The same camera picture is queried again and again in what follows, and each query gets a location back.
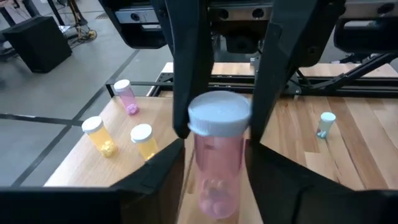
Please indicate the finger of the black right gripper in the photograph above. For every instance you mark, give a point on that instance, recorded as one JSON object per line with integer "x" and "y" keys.
{"x": 192, "y": 62}
{"x": 280, "y": 46}

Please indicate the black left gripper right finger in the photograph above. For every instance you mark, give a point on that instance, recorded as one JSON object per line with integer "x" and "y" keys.
{"x": 286, "y": 196}

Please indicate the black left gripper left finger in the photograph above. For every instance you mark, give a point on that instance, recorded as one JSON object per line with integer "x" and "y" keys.
{"x": 155, "y": 193}

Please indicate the yellow medicine bottle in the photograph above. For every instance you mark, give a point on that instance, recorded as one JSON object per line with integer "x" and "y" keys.
{"x": 143, "y": 143}
{"x": 99, "y": 140}

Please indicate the pink medicine bottle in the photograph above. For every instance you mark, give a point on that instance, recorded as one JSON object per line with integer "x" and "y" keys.
{"x": 127, "y": 99}
{"x": 217, "y": 161}

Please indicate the teal medicine bottle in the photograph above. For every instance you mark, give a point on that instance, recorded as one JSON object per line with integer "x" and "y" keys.
{"x": 325, "y": 126}

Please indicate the black floor tape line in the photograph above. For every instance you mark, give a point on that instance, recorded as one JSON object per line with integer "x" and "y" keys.
{"x": 31, "y": 119}
{"x": 46, "y": 151}

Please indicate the grey metal desk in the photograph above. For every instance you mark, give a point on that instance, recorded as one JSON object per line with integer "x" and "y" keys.
{"x": 74, "y": 14}

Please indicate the black speaker box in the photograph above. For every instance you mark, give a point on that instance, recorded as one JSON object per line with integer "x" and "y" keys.
{"x": 37, "y": 43}

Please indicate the black aluminium rig frame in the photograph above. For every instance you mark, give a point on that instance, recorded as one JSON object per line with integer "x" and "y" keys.
{"x": 357, "y": 90}

